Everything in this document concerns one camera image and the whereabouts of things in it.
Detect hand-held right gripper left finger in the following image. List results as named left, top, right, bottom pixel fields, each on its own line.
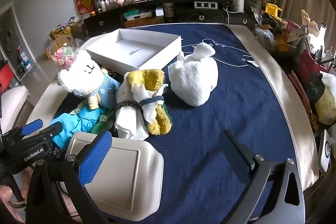
left=26, top=130, right=113, bottom=224

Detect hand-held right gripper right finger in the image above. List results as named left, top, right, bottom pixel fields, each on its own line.
left=218, top=130, right=306, bottom=224

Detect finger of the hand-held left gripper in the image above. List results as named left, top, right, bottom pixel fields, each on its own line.
left=21, top=119, right=44, bottom=135
left=31, top=122, right=63, bottom=140

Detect turquoise cloth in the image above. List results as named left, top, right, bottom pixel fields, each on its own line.
left=51, top=106, right=105, bottom=148

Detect white waffle cloth bead band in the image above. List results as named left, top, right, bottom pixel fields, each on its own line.
left=114, top=80, right=149, bottom=141

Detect sheep doll blue overalls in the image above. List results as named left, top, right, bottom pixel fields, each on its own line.
left=58, top=50, right=121, bottom=110

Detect white fluffy towel bundle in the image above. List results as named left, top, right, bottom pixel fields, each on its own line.
left=168, top=42, right=219, bottom=107

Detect white cardboard box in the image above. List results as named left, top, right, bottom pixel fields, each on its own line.
left=86, top=28, right=182, bottom=75

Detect person's left hand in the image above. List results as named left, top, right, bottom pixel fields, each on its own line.
left=0, top=169, right=34, bottom=223

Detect beige box lid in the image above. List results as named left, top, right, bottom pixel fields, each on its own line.
left=64, top=132, right=164, bottom=222

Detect navy printed blanket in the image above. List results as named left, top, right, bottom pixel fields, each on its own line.
left=52, top=23, right=292, bottom=224

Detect red chair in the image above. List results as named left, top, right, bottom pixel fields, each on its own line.
left=0, top=61, right=16, bottom=85

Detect glass dome with flowers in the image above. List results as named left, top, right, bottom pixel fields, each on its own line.
left=47, top=36, right=79, bottom=68

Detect yellow plastic crates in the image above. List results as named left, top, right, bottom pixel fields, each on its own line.
left=50, top=26, right=72, bottom=39

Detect clear bag of clutter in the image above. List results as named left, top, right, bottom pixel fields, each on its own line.
left=255, top=17, right=307, bottom=52

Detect red flower gift box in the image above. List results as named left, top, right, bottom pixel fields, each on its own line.
left=76, top=0, right=95, bottom=14

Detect wooden box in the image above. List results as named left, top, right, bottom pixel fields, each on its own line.
left=124, top=17, right=156, bottom=28

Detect teal flat box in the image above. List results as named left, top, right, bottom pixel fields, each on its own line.
left=123, top=9, right=153, bottom=20

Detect black tv cabinet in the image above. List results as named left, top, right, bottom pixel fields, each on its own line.
left=83, top=0, right=263, bottom=38

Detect yellow toy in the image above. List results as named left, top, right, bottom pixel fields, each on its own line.
left=265, top=3, right=282, bottom=17

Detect dark jar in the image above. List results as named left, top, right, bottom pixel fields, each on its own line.
left=163, top=2, right=175, bottom=22

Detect white cable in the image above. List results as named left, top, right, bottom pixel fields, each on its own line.
left=223, top=5, right=237, bottom=24

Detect white wall outlet strip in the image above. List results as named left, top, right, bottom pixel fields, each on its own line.
left=194, top=1, right=218, bottom=9

